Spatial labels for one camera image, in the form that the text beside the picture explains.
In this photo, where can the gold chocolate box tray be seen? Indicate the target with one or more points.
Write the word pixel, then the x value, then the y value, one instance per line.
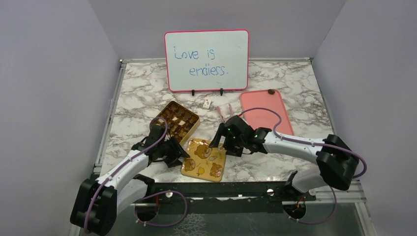
pixel 181 121

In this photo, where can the silver tin lid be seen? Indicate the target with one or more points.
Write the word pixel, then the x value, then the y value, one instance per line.
pixel 204 162

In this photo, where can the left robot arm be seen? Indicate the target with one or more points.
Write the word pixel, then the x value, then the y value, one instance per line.
pixel 99 201

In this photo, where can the small white card box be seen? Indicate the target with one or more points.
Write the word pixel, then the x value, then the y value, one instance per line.
pixel 207 104

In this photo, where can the black table base rail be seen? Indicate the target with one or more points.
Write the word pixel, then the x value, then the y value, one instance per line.
pixel 218 198

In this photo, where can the pink silicone tongs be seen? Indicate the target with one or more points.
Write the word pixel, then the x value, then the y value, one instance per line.
pixel 225 112

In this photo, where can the pink plastic tray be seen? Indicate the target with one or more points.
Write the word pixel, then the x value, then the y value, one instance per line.
pixel 266 110

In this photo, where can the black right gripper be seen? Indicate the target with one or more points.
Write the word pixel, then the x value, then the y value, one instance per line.
pixel 222 130

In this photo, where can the pink-framed whiteboard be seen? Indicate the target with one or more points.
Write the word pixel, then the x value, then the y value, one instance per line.
pixel 211 60

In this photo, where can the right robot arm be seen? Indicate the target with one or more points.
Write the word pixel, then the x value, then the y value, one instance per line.
pixel 335 164

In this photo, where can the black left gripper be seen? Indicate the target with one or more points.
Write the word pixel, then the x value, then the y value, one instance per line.
pixel 177 151

